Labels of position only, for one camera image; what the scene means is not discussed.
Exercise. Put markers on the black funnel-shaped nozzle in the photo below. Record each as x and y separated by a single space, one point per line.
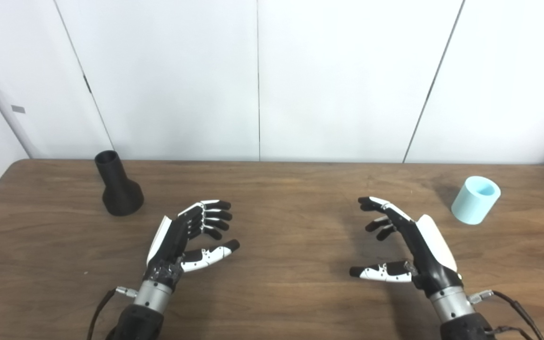
120 193

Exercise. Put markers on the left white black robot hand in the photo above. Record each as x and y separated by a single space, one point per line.
170 241

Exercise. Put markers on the small grey wall label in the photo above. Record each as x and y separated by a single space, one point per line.
18 109

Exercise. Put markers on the black wall panel hinge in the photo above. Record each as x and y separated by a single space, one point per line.
87 84

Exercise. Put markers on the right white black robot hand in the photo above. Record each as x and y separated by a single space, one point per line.
430 255

